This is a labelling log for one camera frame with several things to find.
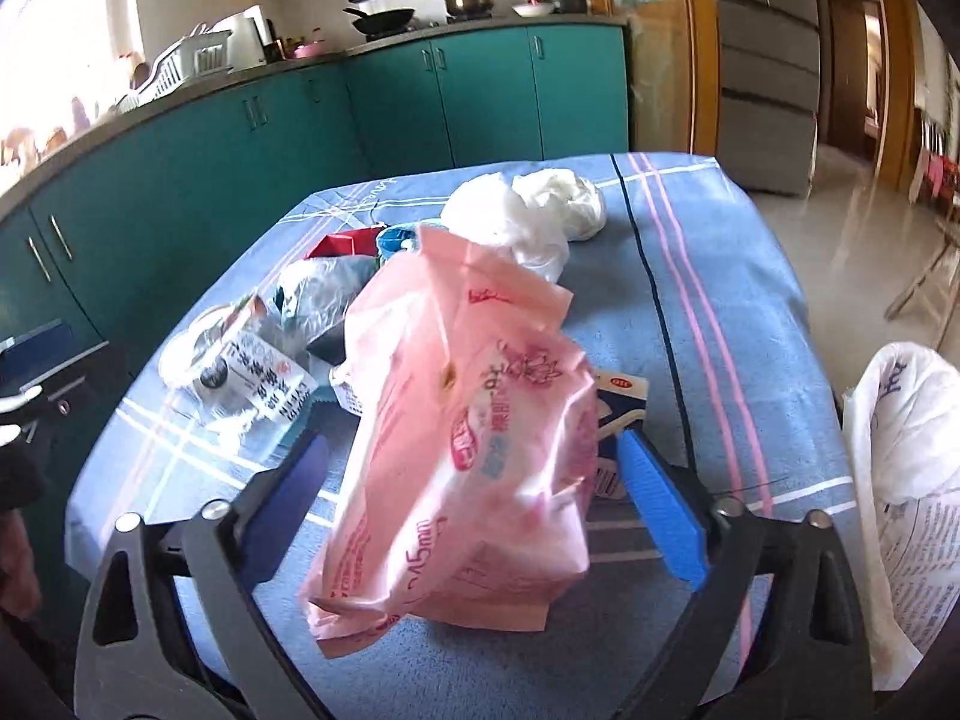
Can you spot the grey refrigerator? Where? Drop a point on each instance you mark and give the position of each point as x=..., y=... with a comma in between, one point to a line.
x=765, y=75

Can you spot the pink bowl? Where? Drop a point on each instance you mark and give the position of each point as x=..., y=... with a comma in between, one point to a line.
x=307, y=50

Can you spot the clear plastic bag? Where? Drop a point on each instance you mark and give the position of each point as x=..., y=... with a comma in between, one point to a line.
x=322, y=292

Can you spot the white bowl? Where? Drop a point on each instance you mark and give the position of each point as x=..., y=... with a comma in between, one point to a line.
x=534, y=10

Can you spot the person's left forearm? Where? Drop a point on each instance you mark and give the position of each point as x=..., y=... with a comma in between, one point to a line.
x=15, y=562

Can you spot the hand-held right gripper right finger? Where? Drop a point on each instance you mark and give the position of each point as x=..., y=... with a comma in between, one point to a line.
x=660, y=510

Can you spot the crumpled white plastic bag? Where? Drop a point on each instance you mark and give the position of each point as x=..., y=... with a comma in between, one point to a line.
x=562, y=199
x=480, y=217

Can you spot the pink cloth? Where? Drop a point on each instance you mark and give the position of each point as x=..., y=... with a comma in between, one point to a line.
x=943, y=172

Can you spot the white and blue carton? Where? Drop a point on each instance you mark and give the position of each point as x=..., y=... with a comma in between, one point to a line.
x=619, y=405

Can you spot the brown interior door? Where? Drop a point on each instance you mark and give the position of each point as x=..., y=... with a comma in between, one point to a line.
x=847, y=75

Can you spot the wooden glass door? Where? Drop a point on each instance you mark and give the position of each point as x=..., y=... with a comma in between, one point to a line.
x=660, y=75

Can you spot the green kitchen cabinets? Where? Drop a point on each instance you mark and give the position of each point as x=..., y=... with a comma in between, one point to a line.
x=187, y=187

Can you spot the teal wrapper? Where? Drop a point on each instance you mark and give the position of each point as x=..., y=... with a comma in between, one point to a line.
x=391, y=241

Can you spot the blue striped tablecloth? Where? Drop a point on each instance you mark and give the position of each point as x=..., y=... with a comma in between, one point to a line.
x=712, y=315

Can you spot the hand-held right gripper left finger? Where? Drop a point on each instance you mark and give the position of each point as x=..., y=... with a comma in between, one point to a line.
x=289, y=495

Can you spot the small white printed wrapper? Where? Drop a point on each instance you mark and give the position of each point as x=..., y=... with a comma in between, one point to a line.
x=346, y=390

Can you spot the red snack packet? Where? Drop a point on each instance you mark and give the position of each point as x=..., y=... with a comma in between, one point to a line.
x=341, y=244

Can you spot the white dish rack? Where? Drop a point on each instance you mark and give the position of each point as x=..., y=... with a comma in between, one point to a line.
x=187, y=60

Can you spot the black pot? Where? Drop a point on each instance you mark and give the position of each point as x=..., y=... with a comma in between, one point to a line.
x=574, y=2

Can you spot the pink printed plastic bag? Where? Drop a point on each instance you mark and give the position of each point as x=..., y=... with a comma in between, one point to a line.
x=450, y=427

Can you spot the large white plastic bag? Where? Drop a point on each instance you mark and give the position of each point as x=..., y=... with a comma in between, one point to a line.
x=900, y=480

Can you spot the black frying pan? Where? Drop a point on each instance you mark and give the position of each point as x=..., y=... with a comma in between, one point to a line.
x=386, y=19

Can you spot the wooden chair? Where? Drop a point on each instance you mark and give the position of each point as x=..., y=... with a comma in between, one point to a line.
x=926, y=277

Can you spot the white printed packet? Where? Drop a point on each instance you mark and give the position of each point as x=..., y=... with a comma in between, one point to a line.
x=255, y=367

